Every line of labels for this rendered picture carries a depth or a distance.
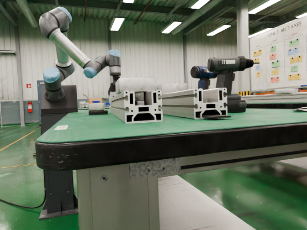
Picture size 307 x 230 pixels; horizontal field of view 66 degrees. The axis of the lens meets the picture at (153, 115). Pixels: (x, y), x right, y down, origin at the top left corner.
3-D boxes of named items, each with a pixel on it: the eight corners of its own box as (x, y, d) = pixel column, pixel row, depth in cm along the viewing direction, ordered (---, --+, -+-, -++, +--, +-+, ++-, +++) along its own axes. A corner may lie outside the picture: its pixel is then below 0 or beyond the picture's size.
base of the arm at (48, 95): (43, 101, 183) (41, 91, 175) (44, 88, 192) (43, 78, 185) (64, 101, 187) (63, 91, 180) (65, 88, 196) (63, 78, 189)
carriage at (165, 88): (153, 101, 112) (152, 86, 111) (176, 100, 114) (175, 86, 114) (162, 100, 96) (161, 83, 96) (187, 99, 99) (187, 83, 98)
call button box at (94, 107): (89, 114, 129) (88, 102, 129) (107, 113, 131) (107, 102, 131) (88, 115, 121) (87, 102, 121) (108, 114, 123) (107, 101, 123)
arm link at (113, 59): (113, 52, 163) (122, 50, 159) (113, 68, 164) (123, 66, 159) (104, 50, 157) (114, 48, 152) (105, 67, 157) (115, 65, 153)
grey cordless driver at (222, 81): (207, 112, 98) (206, 59, 97) (255, 110, 98) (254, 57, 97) (212, 113, 90) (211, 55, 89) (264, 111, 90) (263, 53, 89)
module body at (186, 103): (143, 111, 143) (142, 97, 143) (159, 110, 146) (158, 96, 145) (194, 119, 65) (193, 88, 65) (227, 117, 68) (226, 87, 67)
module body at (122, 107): (111, 112, 139) (110, 98, 139) (128, 112, 142) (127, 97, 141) (125, 123, 61) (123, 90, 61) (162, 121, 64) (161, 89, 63)
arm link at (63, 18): (52, 77, 187) (41, 9, 148) (64, 68, 197) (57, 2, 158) (65, 84, 185) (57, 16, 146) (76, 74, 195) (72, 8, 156)
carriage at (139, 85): (116, 102, 83) (115, 82, 83) (147, 101, 86) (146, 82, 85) (119, 101, 68) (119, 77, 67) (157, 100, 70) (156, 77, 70)
